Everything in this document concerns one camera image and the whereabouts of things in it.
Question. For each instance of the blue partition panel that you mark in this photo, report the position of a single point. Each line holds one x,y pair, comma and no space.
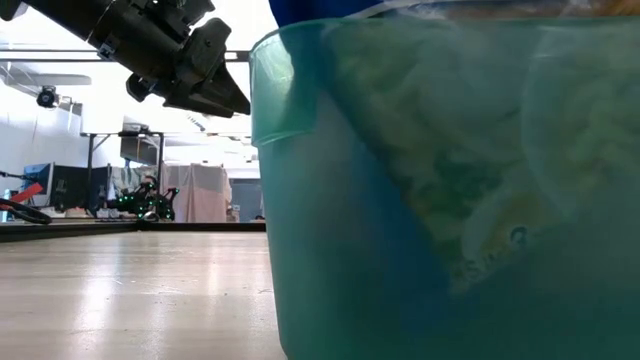
245,200

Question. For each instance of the person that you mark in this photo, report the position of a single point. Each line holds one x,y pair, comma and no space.
149,181

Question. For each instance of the black metal table frame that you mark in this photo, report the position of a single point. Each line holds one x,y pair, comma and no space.
100,229

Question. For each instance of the blue-lit computer monitor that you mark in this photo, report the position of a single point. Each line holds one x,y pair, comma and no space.
37,177

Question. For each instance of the red background object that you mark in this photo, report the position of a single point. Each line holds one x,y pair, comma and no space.
27,192

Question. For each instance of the green plastic container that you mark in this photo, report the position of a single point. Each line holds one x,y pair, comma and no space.
310,250

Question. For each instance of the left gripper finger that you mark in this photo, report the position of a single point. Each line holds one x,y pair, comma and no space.
227,92
200,104

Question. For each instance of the white cloth cover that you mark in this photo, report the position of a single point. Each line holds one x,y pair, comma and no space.
197,192

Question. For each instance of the black hanging monitor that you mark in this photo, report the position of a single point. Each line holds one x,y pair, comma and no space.
140,150

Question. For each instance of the black background station frame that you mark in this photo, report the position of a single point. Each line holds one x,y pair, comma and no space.
91,150

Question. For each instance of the black background robot arm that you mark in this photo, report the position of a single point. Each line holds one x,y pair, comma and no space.
142,202

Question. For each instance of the black computer monitor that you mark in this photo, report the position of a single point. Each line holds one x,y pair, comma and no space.
75,186

